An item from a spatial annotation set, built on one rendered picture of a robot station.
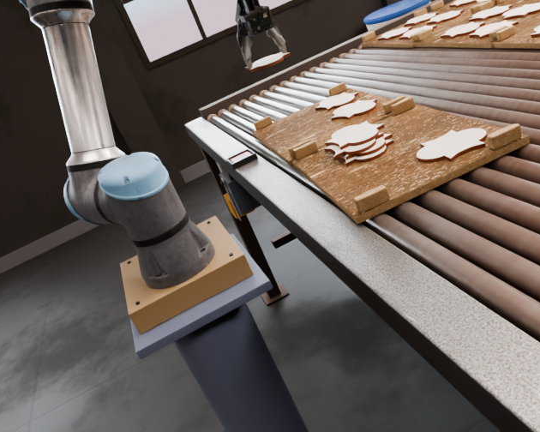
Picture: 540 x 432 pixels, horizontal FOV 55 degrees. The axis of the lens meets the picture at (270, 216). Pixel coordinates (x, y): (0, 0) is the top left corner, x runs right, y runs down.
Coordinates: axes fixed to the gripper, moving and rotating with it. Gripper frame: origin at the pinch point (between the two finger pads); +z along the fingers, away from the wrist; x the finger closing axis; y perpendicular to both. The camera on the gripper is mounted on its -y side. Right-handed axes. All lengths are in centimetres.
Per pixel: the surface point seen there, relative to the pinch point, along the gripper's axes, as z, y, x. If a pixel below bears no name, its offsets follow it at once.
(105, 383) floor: 119, -60, -110
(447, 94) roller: 20.7, 27.2, 35.7
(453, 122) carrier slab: 17, 49, 23
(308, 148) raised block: 17.0, 29.7, -4.4
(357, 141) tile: 14.4, 43.6, 3.1
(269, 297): 118, -63, -24
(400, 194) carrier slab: 16, 68, -1
